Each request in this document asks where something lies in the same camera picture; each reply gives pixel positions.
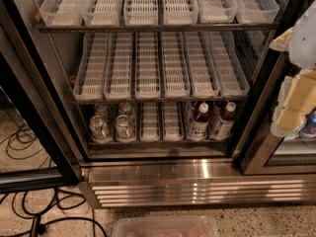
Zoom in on shelf empty tray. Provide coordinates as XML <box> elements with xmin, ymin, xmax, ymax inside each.
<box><xmin>140</xmin><ymin>103</ymin><xmax>160</xmax><ymax>142</ymax></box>
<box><xmin>162</xmin><ymin>102</ymin><xmax>184</xmax><ymax>141</ymax></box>

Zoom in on top shelf tray four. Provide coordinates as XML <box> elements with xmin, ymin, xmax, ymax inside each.
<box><xmin>162</xmin><ymin>0</ymin><xmax>198</xmax><ymax>25</ymax></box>

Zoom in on middle shelf tray three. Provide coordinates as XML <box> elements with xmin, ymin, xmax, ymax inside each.
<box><xmin>135</xmin><ymin>33</ymin><xmax>161</xmax><ymax>99</ymax></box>

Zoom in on top shelf tray five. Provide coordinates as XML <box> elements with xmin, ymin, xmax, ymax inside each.
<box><xmin>197</xmin><ymin>0</ymin><xmax>238</xmax><ymax>24</ymax></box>

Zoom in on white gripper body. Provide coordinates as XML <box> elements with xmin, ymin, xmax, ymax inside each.
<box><xmin>270</xmin><ymin>76</ymin><xmax>305</xmax><ymax>137</ymax></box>

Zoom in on blue can behind door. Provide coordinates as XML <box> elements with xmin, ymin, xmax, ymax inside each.
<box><xmin>300</xmin><ymin>108</ymin><xmax>316</xmax><ymax>138</ymax></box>

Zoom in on black floor cables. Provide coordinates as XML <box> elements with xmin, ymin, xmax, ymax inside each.
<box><xmin>0</xmin><ymin>109</ymin><xmax>109</xmax><ymax>237</ymax></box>

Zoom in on brown tea bottle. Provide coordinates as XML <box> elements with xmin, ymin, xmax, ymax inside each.
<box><xmin>210</xmin><ymin>101</ymin><xmax>236</xmax><ymax>140</ymax></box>
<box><xmin>187</xmin><ymin>102</ymin><xmax>210</xmax><ymax>141</ymax></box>

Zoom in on left glass fridge door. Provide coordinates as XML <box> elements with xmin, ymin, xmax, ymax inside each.
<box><xmin>0</xmin><ymin>0</ymin><xmax>81</xmax><ymax>194</ymax></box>

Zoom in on middle shelf tray two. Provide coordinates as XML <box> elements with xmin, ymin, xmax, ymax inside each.
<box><xmin>104</xmin><ymin>33</ymin><xmax>133</xmax><ymax>100</ymax></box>

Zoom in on right glass fridge door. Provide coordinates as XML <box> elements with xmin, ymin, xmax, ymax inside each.
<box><xmin>232</xmin><ymin>0</ymin><xmax>312</xmax><ymax>175</ymax></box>

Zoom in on top shelf tray six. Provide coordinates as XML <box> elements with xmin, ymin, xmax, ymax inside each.
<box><xmin>235</xmin><ymin>0</ymin><xmax>279</xmax><ymax>24</ymax></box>

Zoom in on bottom shelf empty tray left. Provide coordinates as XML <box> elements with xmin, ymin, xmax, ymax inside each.
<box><xmin>140</xmin><ymin>103</ymin><xmax>160</xmax><ymax>142</ymax></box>

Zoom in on middle shelf tray six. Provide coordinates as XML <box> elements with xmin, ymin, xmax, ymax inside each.
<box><xmin>208</xmin><ymin>32</ymin><xmax>250</xmax><ymax>97</ymax></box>

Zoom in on glass fridge door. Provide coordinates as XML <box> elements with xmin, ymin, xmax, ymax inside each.
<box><xmin>0</xmin><ymin>0</ymin><xmax>81</xmax><ymax>194</ymax></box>
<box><xmin>232</xmin><ymin>0</ymin><xmax>312</xmax><ymax>175</ymax></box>

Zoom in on top shelf tray two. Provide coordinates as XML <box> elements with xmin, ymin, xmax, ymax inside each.
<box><xmin>82</xmin><ymin>0</ymin><xmax>122</xmax><ymax>27</ymax></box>

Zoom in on shelf tray three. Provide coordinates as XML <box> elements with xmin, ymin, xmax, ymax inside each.
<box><xmin>135</xmin><ymin>33</ymin><xmax>161</xmax><ymax>99</ymax></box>
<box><xmin>123</xmin><ymin>0</ymin><xmax>158</xmax><ymax>26</ymax></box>

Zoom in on shelf tray two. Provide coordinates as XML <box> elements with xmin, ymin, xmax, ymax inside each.
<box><xmin>82</xmin><ymin>0</ymin><xmax>122</xmax><ymax>27</ymax></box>
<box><xmin>104</xmin><ymin>33</ymin><xmax>133</xmax><ymax>100</ymax></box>

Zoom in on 7up can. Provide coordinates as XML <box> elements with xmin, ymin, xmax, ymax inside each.
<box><xmin>89</xmin><ymin>115</ymin><xmax>112</xmax><ymax>143</ymax></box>
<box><xmin>115</xmin><ymin>115</ymin><xmax>135</xmax><ymax>143</ymax></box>
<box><xmin>118</xmin><ymin>103</ymin><xmax>136</xmax><ymax>121</ymax></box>
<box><xmin>94</xmin><ymin>104</ymin><xmax>111</xmax><ymax>120</ymax></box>

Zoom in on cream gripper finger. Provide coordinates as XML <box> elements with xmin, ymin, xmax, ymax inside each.
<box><xmin>269</xmin><ymin>28</ymin><xmax>293</xmax><ymax>51</ymax></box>
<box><xmin>286</xmin><ymin>70</ymin><xmax>316</xmax><ymax>116</ymax></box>

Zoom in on shelf tray one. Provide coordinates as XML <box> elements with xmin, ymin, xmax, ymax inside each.
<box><xmin>39</xmin><ymin>0</ymin><xmax>85</xmax><ymax>27</ymax></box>
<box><xmin>73</xmin><ymin>33</ymin><xmax>109</xmax><ymax>101</ymax></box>

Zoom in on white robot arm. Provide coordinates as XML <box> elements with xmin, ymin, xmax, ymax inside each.
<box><xmin>269</xmin><ymin>1</ymin><xmax>316</xmax><ymax>137</ymax></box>

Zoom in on middle shelf tray four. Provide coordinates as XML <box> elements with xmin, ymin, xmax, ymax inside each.
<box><xmin>160</xmin><ymin>32</ymin><xmax>191</xmax><ymax>98</ymax></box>

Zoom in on bottom shelf empty tray right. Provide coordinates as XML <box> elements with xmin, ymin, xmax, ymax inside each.
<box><xmin>162</xmin><ymin>102</ymin><xmax>184</xmax><ymax>141</ymax></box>

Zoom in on top shelf tray three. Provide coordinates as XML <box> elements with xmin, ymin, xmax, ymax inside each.
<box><xmin>123</xmin><ymin>0</ymin><xmax>158</xmax><ymax>26</ymax></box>

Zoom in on shelf tray five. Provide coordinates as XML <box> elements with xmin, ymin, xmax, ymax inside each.
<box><xmin>184</xmin><ymin>32</ymin><xmax>220</xmax><ymax>98</ymax></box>
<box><xmin>197</xmin><ymin>0</ymin><xmax>238</xmax><ymax>24</ymax></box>

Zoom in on shelf tray four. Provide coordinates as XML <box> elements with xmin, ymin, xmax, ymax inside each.
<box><xmin>160</xmin><ymin>32</ymin><xmax>191</xmax><ymax>98</ymax></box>
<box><xmin>162</xmin><ymin>0</ymin><xmax>198</xmax><ymax>25</ymax></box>

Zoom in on middle shelf tray one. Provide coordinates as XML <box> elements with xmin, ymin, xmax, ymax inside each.
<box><xmin>73</xmin><ymin>33</ymin><xmax>109</xmax><ymax>101</ymax></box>

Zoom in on shelf tray six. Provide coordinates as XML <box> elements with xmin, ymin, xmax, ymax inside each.
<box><xmin>208</xmin><ymin>32</ymin><xmax>250</xmax><ymax>97</ymax></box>
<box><xmin>235</xmin><ymin>0</ymin><xmax>279</xmax><ymax>24</ymax></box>

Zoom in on middle shelf tray five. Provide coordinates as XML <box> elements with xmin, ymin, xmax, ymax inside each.
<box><xmin>184</xmin><ymin>32</ymin><xmax>220</xmax><ymax>98</ymax></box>

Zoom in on right brown tea bottle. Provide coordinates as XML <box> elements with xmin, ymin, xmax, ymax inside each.
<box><xmin>210</xmin><ymin>101</ymin><xmax>236</xmax><ymax>140</ymax></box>

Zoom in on left brown tea bottle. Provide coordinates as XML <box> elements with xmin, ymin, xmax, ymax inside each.
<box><xmin>187</xmin><ymin>102</ymin><xmax>210</xmax><ymax>141</ymax></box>

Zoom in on top shelf tray one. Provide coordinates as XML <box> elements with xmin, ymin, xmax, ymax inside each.
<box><xmin>39</xmin><ymin>0</ymin><xmax>85</xmax><ymax>27</ymax></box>

